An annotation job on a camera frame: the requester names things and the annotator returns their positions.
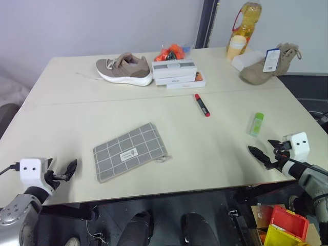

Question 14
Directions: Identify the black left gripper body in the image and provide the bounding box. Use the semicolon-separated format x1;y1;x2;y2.
44;168;69;191

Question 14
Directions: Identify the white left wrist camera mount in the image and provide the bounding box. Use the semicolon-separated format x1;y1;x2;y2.
19;158;56;197

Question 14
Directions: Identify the grey checked pouch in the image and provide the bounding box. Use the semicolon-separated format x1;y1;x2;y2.
92;122;172;185

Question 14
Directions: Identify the flat white phone box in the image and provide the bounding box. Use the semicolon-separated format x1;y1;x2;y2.
153;73;199;86

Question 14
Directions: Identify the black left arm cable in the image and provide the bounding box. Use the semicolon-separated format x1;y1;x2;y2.
0;162;21;176

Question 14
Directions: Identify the dark door frame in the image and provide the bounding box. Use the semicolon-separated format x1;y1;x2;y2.
194;0;221;50

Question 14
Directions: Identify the orange plastic bag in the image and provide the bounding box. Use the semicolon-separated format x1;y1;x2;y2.
153;43;192;63

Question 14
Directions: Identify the white box with grey band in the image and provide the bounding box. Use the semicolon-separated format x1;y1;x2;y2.
151;59;198;80

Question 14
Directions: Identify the plain white rectangular box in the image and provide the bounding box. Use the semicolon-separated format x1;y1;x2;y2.
231;50;266;72

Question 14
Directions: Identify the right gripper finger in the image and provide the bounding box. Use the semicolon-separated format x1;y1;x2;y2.
267;139;282;152
247;145;272;170

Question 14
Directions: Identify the tan suede ankle boot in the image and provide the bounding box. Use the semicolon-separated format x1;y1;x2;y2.
239;43;303;86

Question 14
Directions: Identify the dark rounded shape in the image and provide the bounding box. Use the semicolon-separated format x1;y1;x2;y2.
119;210;155;246
180;212;220;246

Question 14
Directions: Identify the white box with orange print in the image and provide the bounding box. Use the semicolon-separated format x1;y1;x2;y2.
166;71;207;90

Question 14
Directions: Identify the black device with cables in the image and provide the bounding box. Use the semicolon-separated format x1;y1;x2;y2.
308;111;328;129

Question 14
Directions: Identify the brown cardboard box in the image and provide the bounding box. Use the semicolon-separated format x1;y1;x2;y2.
250;203;286;229

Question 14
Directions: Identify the small green bottle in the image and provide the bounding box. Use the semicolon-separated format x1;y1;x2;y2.
249;112;265;137

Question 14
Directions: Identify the yellow cooking oil bottle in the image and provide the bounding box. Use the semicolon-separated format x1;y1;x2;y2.
226;1;263;61

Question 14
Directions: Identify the taupe sneaker with white sole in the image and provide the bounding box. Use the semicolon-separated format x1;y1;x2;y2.
95;52;154;87

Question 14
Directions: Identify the black table frame bar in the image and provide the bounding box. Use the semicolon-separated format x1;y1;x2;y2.
40;204;99;221

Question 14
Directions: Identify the blue and white hang tag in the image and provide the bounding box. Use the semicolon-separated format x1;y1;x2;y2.
262;48;281;73

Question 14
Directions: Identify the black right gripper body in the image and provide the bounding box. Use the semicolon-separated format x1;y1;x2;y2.
272;140;293;171

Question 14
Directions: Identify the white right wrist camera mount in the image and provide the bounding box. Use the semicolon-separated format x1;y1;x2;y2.
282;132;310;162

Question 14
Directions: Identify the red marker pen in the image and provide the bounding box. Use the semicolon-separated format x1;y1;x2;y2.
194;93;212;118

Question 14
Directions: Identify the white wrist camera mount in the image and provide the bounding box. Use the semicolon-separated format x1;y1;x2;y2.
19;158;56;197
282;132;310;162

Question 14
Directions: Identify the yellow plastic bin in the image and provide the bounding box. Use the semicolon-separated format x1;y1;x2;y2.
263;223;308;246

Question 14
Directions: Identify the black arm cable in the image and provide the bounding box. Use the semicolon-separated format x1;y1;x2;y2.
286;157;328;177
0;162;21;176

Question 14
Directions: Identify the red plastic bin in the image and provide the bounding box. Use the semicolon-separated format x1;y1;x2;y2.
266;204;310;242

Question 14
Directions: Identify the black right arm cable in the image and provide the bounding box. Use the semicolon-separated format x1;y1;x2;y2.
286;157;328;177

